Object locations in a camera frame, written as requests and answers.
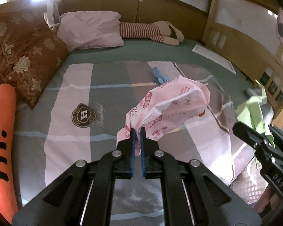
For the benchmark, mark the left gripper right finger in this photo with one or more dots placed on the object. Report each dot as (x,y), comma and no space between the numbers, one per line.
(150,164)

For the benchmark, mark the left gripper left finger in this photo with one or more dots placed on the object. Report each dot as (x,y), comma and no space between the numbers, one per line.
(124,168)

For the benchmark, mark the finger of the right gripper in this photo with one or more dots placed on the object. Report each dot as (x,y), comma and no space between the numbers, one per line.
(248,135)

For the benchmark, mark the green plastic bag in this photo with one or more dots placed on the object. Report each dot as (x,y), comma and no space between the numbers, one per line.
(250,114)

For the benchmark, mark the pink printed plastic bag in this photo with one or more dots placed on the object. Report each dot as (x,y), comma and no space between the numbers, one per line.
(166,107)

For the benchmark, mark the white object on bed edge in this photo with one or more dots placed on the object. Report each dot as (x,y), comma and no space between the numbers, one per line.
(252,92)

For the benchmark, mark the green bed sheet mattress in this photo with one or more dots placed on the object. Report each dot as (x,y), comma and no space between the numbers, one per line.
(235,85)

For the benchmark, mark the red cigarette box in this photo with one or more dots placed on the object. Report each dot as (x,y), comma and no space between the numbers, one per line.
(201,114)

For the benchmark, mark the plaid pink grey blanket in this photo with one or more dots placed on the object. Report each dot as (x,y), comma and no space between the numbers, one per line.
(84,106)

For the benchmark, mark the crumpled blue cloth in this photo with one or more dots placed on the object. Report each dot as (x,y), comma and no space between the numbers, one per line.
(159,76)

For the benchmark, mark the striped plush doll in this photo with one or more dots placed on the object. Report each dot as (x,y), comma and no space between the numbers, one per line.
(160,31)

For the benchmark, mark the pink pillow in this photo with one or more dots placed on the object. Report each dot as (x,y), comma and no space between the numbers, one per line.
(90,29)

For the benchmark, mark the orange carrot bolster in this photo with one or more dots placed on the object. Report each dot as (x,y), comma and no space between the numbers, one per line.
(8,202)

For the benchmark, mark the red floral brocade cushion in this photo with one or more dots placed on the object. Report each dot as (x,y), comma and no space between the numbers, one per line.
(30,54)

